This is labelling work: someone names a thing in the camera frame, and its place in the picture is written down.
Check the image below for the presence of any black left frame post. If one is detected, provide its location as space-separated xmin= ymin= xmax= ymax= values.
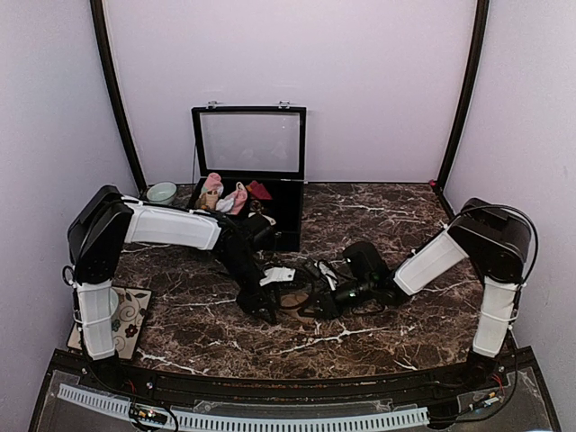
xmin=89 ymin=0 xmax=148 ymax=194

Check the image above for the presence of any black frame post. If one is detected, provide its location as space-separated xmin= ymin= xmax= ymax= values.
xmin=89 ymin=0 xmax=148 ymax=194
xmin=436 ymin=0 xmax=490 ymax=194

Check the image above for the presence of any dark red folded sock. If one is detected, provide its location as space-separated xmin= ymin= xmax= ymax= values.
xmin=246 ymin=180 xmax=273 ymax=201

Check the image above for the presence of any small circuit board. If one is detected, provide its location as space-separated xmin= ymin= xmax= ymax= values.
xmin=129 ymin=404 xmax=168 ymax=425

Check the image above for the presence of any white slotted cable duct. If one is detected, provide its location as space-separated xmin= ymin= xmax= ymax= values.
xmin=57 ymin=384 xmax=429 ymax=431

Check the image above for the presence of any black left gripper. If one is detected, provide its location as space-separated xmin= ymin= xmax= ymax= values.
xmin=219 ymin=251 xmax=283 ymax=324

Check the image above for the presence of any brown patterned small sock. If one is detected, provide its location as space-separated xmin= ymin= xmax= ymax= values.
xmin=249 ymin=200 xmax=264 ymax=214

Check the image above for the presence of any black right frame post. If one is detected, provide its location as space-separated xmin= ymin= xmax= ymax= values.
xmin=436 ymin=0 xmax=490 ymax=194

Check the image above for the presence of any cream brown block sock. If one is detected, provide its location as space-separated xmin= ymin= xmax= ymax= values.
xmin=262 ymin=215 xmax=276 ymax=226

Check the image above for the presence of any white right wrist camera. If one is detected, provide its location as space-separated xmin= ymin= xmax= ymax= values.
xmin=305 ymin=260 xmax=338 ymax=292

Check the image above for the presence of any pale green bowl at back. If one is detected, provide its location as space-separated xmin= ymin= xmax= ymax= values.
xmin=146 ymin=182 xmax=177 ymax=205

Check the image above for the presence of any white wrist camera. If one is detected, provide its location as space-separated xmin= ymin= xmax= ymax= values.
xmin=305 ymin=260 xmax=338 ymax=292
xmin=259 ymin=266 xmax=296 ymax=286

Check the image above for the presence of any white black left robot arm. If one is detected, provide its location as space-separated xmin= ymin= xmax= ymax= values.
xmin=67 ymin=185 xmax=278 ymax=392

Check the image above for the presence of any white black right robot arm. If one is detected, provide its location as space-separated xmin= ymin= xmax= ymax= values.
xmin=299 ymin=198 xmax=539 ymax=391

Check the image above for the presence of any beige patterned rolled sock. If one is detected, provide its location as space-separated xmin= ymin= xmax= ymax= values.
xmin=194 ymin=190 xmax=220 ymax=211

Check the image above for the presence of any pink white rolled sock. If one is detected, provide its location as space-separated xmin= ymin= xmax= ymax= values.
xmin=216 ymin=182 xmax=248 ymax=215

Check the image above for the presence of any pale green bowl on mat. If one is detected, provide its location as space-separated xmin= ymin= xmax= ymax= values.
xmin=110 ymin=288 xmax=120 ymax=316

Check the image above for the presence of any floral placemat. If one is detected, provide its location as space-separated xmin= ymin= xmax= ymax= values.
xmin=67 ymin=283 xmax=152 ymax=361

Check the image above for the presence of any black box with glass lid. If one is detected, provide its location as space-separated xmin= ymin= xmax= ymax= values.
xmin=188 ymin=103 xmax=307 ymax=252

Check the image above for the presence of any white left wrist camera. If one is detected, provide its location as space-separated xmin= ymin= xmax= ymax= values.
xmin=259 ymin=266 xmax=296 ymax=286

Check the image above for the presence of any black front table rail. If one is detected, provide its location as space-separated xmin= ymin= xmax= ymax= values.
xmin=41 ymin=347 xmax=542 ymax=406

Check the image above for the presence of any tan ribbed sock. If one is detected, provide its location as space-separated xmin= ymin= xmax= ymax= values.
xmin=280 ymin=292 xmax=315 ymax=325

